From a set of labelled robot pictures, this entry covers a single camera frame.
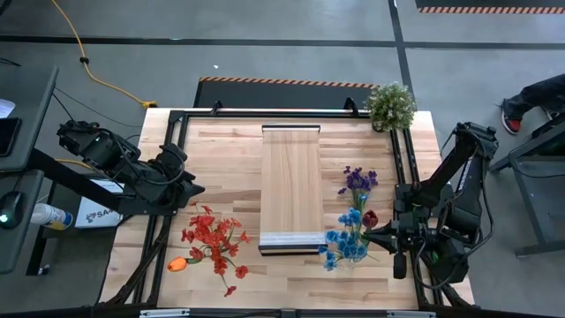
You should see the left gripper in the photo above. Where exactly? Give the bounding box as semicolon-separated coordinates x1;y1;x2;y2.
140;165;207;208

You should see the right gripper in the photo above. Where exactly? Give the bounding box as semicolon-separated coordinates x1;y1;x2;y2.
364;210;427;280

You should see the red poppy flower bunch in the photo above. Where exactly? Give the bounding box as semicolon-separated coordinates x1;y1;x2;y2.
207;218;252;298
180;201;222;266

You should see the blue flower bunch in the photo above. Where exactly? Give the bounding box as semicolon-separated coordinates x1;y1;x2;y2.
317;193;380;272

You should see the purple flower bunch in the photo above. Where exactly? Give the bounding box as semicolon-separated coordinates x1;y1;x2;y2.
337;165;380;213

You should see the orange tulip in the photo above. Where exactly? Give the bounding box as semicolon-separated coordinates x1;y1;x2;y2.
166;254;211;274

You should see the grey desk shelf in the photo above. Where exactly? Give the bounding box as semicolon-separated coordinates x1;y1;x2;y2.
0;170;45;275

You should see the white printed box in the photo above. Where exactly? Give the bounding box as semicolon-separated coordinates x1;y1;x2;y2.
73;178;124;230

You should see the wooden board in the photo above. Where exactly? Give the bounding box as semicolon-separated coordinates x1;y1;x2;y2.
258;123;328;257

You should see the black slanted support beam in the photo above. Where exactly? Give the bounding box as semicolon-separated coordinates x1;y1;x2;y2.
26;148;133;213

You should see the potted green plant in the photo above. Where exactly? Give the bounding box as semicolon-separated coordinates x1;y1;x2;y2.
364;81;418;133

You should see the black mat striped edge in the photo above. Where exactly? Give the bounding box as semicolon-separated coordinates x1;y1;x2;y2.
414;0;565;14
192;75;380;110

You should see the white plastic bottle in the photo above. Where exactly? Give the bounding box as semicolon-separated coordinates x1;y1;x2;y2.
30;202;74;231

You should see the black desk leg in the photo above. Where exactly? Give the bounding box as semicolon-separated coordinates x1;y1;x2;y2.
25;180;58;277

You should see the grey desk top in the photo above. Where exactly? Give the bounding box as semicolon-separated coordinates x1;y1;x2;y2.
0;64;60;173

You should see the red black sneaker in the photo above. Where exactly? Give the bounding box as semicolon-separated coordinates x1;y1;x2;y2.
501;108;523;135

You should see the black computer mouse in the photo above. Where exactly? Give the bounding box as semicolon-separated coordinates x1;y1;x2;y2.
0;190;25;231

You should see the black tablet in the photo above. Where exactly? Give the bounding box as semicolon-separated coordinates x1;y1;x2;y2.
0;117;23;158

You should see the person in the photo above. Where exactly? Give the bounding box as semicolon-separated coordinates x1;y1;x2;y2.
501;73;565;135

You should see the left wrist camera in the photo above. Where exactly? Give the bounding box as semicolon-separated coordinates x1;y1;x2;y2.
157;142;187;171

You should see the long yellow cable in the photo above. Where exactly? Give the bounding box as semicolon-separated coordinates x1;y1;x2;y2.
49;0;158;110

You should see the short yellow cable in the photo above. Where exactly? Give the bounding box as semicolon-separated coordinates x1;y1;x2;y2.
55;157;96;171

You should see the black table frame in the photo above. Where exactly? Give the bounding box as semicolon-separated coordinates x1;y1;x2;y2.
94;96;477;318

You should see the black floor cable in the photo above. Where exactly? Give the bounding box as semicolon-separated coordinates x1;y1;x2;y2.
52;86;143;129

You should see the grey metal desk frame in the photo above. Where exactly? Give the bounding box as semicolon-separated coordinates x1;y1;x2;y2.
487;115;565;258

